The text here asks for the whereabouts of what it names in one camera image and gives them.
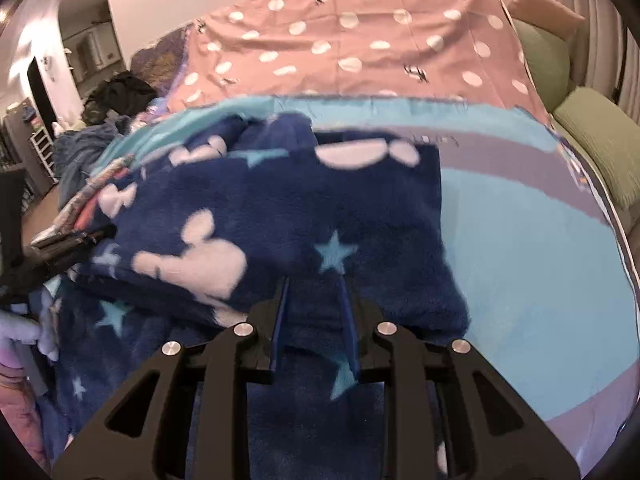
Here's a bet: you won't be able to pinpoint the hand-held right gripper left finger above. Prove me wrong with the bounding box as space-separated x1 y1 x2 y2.
51 276 292 480

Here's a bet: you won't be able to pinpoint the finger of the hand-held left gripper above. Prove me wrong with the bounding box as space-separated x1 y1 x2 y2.
27 225 119 278

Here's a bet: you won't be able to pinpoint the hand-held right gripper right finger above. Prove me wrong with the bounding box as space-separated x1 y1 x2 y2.
340 276 582 480

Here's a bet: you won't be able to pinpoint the navy fleece garment white prints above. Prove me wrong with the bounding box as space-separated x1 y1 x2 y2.
52 112 471 480

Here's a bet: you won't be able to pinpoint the dark clothes pile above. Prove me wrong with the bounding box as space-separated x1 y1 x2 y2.
82 72 158 126

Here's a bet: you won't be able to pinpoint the coral folded garment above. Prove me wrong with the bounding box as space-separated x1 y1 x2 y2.
75 190 108 233

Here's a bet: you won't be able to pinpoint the white shelf rack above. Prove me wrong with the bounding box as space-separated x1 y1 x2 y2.
27 125 58 186

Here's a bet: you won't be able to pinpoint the floral folded garment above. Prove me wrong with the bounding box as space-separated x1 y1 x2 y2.
60 157 136 226

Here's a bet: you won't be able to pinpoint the crumpled blue towel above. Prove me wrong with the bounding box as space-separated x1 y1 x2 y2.
52 115 131 211

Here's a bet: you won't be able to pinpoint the turquoise and grey blanket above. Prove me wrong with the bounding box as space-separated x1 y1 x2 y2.
90 95 640 476

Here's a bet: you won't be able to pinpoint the purple patterned bedcover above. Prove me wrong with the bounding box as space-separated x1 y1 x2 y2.
132 27 193 106

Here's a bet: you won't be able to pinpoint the pink polka dot sheet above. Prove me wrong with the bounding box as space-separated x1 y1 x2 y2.
165 0 553 126

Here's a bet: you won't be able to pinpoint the ribbed green pillow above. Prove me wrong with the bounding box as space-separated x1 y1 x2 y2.
552 87 640 208

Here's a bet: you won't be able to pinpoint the smooth green pillow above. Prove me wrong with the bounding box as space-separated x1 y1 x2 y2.
512 20 573 113

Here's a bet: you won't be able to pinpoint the beige curtain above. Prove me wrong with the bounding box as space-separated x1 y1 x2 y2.
550 0 640 126

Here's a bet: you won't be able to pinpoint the beige pillow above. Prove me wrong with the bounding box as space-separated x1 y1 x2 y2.
507 0 586 41

